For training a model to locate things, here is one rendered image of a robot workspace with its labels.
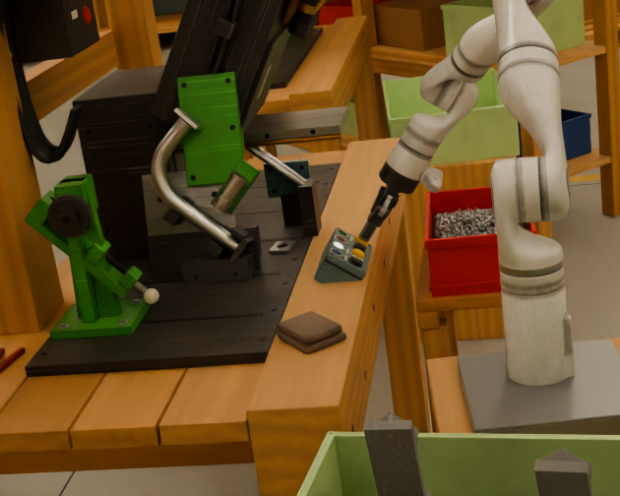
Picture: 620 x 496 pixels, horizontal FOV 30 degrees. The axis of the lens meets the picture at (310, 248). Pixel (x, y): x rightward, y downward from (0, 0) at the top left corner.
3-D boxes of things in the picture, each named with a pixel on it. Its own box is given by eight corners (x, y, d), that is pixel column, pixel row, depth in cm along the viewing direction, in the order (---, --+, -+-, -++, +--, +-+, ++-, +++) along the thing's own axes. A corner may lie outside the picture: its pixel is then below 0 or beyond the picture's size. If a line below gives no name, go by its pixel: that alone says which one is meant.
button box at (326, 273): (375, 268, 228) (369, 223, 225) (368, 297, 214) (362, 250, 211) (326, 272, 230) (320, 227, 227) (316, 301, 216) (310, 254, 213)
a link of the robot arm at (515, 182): (487, 170, 159) (497, 286, 165) (558, 165, 157) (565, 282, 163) (489, 152, 168) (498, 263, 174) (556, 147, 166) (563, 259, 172)
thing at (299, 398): (407, 190, 312) (402, 136, 307) (351, 495, 173) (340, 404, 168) (355, 195, 315) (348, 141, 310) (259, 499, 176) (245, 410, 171)
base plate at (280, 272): (341, 169, 292) (341, 161, 291) (269, 362, 190) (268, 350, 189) (180, 184, 299) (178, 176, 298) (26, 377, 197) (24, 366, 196)
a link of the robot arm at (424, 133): (442, 155, 220) (402, 132, 219) (484, 84, 214) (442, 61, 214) (442, 164, 214) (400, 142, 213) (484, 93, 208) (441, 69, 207)
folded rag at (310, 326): (276, 338, 194) (273, 321, 193) (316, 323, 198) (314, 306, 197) (306, 355, 186) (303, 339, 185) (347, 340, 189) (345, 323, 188)
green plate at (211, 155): (253, 179, 231) (243, 73, 229) (244, 180, 223) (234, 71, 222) (197, 184, 233) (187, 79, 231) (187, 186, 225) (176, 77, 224)
